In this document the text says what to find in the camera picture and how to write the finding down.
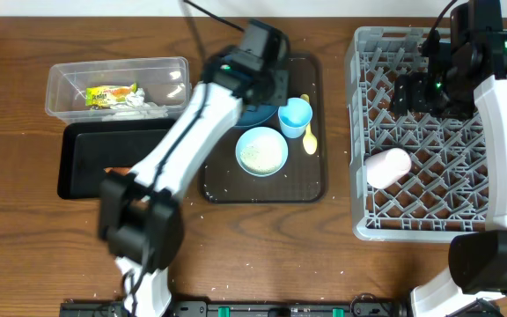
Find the yellow plastic spoon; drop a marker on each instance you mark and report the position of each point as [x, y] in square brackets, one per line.
[310, 141]

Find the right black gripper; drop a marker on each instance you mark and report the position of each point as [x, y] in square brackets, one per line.
[409, 94]

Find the orange carrot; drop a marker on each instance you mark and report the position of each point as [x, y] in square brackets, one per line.
[118, 170]

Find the dark brown serving tray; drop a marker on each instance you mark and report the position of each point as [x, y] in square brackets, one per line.
[302, 179]

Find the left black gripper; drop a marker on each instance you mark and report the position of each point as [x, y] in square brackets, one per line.
[283, 99]

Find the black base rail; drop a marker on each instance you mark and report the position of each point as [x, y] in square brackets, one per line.
[364, 308]

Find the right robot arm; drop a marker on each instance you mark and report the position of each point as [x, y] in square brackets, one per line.
[466, 75]

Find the light blue cup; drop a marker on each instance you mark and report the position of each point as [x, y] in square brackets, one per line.
[294, 117]

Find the clear plastic bin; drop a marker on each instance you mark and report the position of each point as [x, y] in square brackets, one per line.
[165, 81]

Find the green yellow snack wrapper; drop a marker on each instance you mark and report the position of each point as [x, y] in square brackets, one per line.
[108, 95]

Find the pink cup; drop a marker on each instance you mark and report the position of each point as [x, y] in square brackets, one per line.
[385, 168]

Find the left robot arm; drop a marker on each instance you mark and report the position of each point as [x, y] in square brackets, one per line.
[139, 212]

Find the black tray bin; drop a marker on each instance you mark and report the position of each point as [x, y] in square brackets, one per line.
[90, 148]

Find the grey dishwasher rack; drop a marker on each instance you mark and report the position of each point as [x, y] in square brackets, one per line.
[446, 192]

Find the light blue rice bowl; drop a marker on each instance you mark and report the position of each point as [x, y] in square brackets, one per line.
[261, 151]

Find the white napkin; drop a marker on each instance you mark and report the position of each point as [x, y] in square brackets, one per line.
[135, 108]

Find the dark blue plate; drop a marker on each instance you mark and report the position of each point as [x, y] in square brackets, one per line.
[255, 115]

